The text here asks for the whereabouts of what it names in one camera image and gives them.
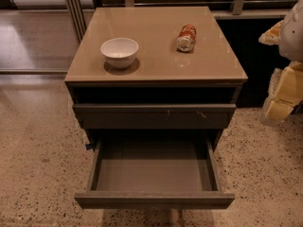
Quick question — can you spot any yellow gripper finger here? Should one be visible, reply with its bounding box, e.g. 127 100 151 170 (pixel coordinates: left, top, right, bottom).
258 21 282 45
260 61 303 126

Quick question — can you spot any red coke can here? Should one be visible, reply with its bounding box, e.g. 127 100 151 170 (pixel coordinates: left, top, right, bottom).
176 25 197 52

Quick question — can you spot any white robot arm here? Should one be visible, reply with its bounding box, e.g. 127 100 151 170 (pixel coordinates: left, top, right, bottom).
258 0 303 126

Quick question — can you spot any brown drawer cabinet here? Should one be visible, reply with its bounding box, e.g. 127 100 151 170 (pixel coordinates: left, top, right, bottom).
65 7 247 145

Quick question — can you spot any open grey middle drawer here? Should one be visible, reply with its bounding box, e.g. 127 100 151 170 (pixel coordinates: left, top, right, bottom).
75 139 235 209

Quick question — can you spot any closed grey top drawer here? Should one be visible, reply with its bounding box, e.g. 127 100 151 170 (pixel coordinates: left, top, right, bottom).
73 104 236 130

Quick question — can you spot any white ceramic bowl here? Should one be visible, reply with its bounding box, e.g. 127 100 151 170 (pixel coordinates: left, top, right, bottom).
100 38 139 69

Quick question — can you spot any blue tape piece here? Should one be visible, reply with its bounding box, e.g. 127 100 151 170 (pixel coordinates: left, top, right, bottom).
85 144 94 150

